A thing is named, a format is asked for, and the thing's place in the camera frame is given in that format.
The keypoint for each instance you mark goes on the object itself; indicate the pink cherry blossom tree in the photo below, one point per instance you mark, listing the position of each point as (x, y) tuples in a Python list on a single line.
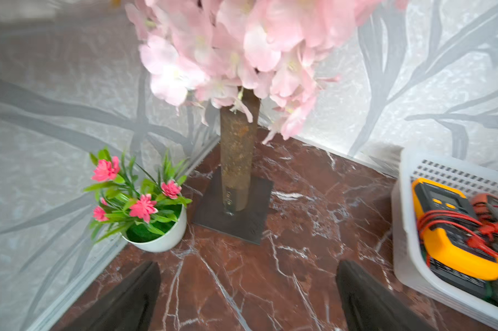
[(232, 55)]

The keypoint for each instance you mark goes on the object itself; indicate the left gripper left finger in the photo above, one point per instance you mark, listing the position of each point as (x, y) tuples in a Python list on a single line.
[(128, 306)]

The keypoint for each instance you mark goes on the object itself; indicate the small yellow multimeter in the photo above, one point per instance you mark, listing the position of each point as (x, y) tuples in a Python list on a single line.
[(448, 230)]

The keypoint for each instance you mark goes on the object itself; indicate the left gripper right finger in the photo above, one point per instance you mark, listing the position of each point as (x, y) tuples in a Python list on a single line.
[(367, 305)]

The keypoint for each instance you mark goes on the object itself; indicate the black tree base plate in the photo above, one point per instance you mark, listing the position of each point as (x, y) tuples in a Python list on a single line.
[(247, 224)]

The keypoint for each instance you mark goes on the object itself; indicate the small potted pink flowers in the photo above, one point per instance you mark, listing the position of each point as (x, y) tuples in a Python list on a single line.
[(138, 206)]

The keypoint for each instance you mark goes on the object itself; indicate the orange multimeter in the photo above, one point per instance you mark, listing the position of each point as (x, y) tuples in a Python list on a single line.
[(486, 208)]

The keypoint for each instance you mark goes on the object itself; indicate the green multimeter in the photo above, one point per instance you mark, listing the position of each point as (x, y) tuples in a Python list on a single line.
[(485, 290)]

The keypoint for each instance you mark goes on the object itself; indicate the white perforated plastic basket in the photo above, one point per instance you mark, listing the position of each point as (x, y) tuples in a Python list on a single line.
[(409, 265)]

